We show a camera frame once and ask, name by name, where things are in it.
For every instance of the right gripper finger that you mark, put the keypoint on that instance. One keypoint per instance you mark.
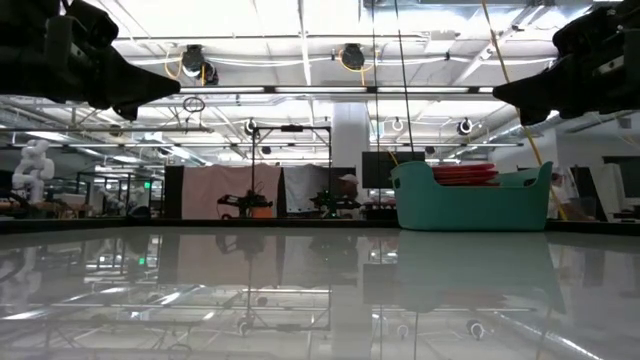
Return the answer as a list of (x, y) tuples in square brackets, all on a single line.
[(540, 90), (532, 116)]

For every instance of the small black robot arm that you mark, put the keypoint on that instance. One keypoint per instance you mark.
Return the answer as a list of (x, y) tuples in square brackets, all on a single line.
[(245, 200)]

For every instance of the person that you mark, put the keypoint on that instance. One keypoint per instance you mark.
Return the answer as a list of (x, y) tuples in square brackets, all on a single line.
[(348, 190), (556, 192)]

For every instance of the black partition panel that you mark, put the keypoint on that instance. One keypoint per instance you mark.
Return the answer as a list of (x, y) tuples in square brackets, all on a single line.
[(582, 185)]

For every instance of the black tall panel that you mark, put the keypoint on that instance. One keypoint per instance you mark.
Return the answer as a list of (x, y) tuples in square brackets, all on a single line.
[(173, 192)]

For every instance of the dark screen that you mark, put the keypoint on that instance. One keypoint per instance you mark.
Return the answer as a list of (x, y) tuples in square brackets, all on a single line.
[(631, 175)]

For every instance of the white board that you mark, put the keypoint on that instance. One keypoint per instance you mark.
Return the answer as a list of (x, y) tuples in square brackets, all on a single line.
[(607, 185)]

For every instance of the white humanoid robot figure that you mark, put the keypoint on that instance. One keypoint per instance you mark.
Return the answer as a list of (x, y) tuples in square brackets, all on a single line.
[(32, 170)]

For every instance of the pink curtain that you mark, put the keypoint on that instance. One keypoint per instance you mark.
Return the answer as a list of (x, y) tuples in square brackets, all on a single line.
[(210, 185)]

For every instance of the teal plastic basket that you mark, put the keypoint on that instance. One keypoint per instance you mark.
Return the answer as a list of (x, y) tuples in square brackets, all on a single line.
[(470, 210)]

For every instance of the wooden workbench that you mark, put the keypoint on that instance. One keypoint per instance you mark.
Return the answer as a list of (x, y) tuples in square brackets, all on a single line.
[(50, 206)]

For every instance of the black monitor screen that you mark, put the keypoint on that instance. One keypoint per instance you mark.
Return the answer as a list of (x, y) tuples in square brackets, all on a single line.
[(380, 170)]

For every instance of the orange box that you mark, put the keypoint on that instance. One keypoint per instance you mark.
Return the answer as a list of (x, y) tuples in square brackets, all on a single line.
[(262, 213)]

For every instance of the black robot with green lights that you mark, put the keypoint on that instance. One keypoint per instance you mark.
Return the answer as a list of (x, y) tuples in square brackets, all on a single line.
[(327, 202)]

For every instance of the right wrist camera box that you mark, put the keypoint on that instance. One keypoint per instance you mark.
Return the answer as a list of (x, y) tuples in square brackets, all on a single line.
[(590, 30)]

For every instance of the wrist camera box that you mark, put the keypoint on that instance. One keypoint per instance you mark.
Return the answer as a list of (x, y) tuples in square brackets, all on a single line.
[(590, 30), (92, 25)]

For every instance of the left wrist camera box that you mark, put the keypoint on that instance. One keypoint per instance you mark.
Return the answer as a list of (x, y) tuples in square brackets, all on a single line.
[(92, 25)]

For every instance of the black table frame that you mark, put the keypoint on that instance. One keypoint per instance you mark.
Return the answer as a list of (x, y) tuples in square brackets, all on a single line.
[(150, 223)]

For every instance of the black frame stand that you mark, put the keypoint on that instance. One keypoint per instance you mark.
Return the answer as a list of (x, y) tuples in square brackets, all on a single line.
[(291, 128)]

